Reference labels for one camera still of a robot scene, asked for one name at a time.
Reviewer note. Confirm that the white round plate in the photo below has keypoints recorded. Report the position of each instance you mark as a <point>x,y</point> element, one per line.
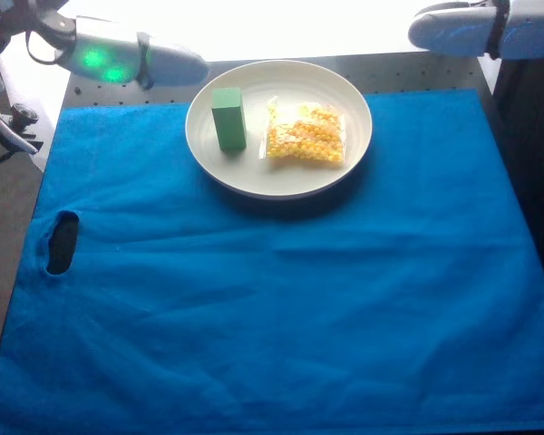
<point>236,170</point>

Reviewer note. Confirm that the blue fabric cloth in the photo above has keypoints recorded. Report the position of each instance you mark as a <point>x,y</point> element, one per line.
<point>299,317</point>

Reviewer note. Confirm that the bag of yellow corn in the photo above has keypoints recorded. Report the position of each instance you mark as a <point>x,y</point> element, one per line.
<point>306,138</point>

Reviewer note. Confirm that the green rectangular block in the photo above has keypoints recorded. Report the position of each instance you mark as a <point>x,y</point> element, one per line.
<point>229,122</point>

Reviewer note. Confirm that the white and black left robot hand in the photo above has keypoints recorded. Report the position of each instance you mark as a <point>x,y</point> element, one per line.
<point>25,114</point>

